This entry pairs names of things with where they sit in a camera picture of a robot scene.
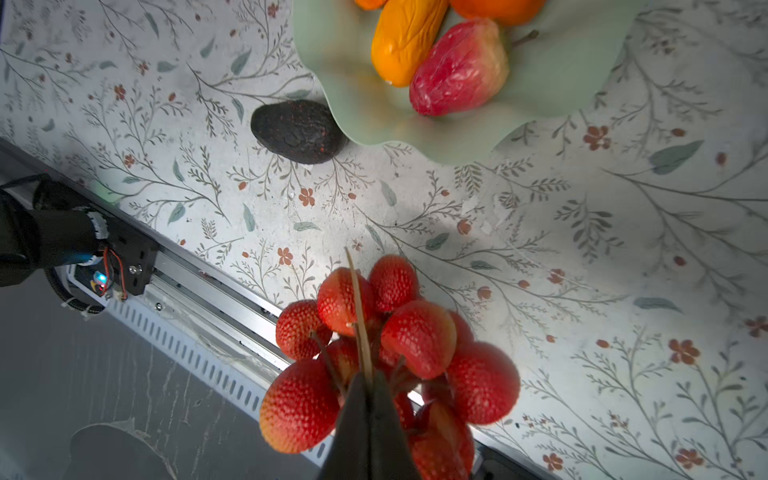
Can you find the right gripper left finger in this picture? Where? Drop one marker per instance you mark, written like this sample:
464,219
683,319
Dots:
350,453

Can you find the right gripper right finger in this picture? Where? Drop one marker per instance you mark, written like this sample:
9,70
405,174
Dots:
389,454

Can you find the red fake berry bunch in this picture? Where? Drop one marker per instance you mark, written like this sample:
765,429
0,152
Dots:
444,382

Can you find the dark fake avocado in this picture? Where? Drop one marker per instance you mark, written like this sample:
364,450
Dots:
303,131

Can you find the red fake peach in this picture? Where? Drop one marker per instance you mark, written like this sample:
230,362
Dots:
465,68

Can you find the yellow fake squash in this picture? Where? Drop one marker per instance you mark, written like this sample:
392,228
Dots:
405,32

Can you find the small orange tangerine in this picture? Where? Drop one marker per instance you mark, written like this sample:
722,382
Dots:
370,5

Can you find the orange fake persimmon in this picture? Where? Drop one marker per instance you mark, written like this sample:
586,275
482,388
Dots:
506,12

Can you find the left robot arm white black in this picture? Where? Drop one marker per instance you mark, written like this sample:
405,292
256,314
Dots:
33,240

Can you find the green wavy fruit bowl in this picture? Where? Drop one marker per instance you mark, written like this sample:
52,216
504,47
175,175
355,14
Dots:
552,76

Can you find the white perforated cable duct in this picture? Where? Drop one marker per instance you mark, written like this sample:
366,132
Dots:
233,369

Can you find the aluminium front rail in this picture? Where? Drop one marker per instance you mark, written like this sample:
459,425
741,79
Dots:
90,398

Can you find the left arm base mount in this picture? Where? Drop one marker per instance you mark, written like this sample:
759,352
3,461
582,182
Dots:
114,261

